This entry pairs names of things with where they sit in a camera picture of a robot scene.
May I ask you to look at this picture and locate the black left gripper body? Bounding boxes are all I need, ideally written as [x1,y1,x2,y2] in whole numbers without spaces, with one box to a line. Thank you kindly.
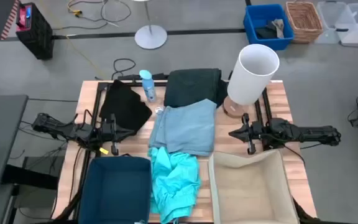
[99,113,120,156]

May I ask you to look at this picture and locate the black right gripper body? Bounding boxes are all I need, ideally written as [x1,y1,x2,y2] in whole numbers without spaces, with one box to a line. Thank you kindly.
[242,113,272,156]

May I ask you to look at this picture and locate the black garment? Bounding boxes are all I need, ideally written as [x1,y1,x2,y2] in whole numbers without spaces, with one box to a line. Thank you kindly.
[99,79,153,133]

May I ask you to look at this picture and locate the light grey-blue garment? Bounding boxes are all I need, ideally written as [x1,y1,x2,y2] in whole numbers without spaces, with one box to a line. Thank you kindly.
[149,98,218,157]

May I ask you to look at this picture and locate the dark green garment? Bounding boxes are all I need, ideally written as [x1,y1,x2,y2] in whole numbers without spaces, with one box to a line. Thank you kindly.
[163,68,229,109]

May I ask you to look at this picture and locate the turquoise drawstring shorts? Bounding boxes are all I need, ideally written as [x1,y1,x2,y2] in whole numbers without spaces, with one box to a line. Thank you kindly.
[147,146,202,224]

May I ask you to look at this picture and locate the white shade wooden base lamp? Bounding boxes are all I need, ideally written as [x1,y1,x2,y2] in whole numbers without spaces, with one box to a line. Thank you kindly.
[222,44,281,119]

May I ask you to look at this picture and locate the beige fabric bin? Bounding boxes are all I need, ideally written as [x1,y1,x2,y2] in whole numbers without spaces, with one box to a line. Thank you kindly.
[208,149,300,224]

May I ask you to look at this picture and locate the blue spray bottle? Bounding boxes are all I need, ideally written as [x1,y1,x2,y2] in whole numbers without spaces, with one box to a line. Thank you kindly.
[139,69,157,103]

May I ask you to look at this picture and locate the navy and white fabric bin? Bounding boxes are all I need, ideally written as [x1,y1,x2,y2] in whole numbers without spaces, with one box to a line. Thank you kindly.
[78,154,153,224]

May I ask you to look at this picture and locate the silver round floor stand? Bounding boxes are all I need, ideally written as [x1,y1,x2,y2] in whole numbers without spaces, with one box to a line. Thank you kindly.
[134,0,168,50]

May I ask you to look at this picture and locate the black cloth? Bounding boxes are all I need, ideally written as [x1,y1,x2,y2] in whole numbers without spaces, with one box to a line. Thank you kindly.
[255,26,275,40]

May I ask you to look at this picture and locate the tan cloth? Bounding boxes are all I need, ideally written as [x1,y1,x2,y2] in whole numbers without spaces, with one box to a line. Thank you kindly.
[267,18,285,39]

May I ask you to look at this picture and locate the black desk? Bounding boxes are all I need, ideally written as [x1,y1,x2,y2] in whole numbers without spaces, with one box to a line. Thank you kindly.
[0,95,29,190]

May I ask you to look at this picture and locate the blue plastic bin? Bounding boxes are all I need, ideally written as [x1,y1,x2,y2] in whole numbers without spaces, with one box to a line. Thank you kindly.
[243,3,295,52]

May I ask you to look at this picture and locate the wicker basket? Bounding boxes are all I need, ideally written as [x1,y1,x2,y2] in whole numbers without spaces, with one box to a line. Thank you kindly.
[284,1,324,44]

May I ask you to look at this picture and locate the black crate with red top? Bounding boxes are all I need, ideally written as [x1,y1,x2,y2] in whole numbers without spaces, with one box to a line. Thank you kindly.
[15,2,55,60]

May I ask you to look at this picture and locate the black looped cable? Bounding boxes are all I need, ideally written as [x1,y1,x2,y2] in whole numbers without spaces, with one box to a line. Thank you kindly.
[111,58,137,80]

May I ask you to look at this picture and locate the yellow cable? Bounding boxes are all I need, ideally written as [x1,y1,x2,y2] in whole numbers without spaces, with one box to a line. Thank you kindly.
[37,0,106,80]

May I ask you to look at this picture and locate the grey cable bundle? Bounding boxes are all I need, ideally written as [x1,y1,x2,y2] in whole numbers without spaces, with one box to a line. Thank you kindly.
[67,0,132,30]

